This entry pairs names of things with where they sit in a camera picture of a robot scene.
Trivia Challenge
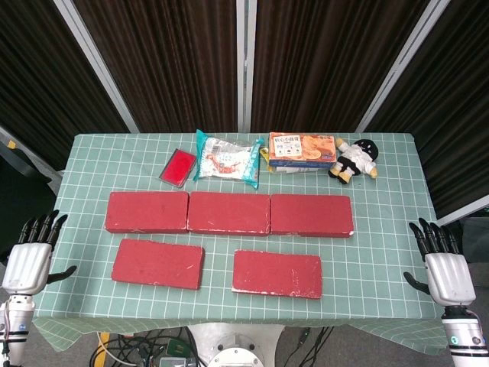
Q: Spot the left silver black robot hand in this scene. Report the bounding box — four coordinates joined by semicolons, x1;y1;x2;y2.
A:
2;209;77;296

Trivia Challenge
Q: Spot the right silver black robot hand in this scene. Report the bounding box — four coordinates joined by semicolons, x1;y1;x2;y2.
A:
403;217;477;307

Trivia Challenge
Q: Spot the red brick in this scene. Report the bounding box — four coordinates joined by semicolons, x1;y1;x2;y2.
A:
269;193;355;239
111;238;205;291
103;191;190;235
186;192;271;235
231;249;323;300

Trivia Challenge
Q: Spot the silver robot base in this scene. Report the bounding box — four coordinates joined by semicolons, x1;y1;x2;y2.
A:
189;323;286;367

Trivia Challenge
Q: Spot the black white plush doll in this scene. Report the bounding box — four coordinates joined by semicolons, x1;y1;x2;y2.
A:
328;138;379;185

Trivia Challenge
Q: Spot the green circuit board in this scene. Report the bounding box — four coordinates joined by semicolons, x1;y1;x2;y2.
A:
167;341;191;356

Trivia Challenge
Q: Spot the grey power box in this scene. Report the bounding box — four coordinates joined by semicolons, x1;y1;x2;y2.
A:
158;355;192;367

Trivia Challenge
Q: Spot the red ink pad case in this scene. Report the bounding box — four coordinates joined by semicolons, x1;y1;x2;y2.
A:
159;148;198;189

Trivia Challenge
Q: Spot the dark brown partition panel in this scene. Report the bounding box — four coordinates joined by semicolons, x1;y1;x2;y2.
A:
0;0;129;171
251;0;435;134
72;0;240;134
366;0;489;219

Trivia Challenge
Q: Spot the green checked tablecloth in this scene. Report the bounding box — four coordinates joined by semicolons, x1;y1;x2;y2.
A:
28;132;463;355

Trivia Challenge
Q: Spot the orange blue biscuit box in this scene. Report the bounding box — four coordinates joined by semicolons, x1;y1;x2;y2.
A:
267;132;339;168

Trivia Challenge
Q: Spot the teal white snack bag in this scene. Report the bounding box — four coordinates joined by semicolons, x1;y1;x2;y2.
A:
192;128;265;190

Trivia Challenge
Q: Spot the grey partition post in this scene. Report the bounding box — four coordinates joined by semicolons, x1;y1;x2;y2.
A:
437;208;489;227
235;0;256;133
53;0;141;134
355;0;452;133

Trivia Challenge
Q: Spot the grey frame with yellow sticker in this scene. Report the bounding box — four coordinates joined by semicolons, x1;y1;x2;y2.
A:
0;125;64;183

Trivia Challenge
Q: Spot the black floor cable bundle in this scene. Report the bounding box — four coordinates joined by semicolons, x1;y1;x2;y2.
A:
89;326;199;367
293;326;337;367

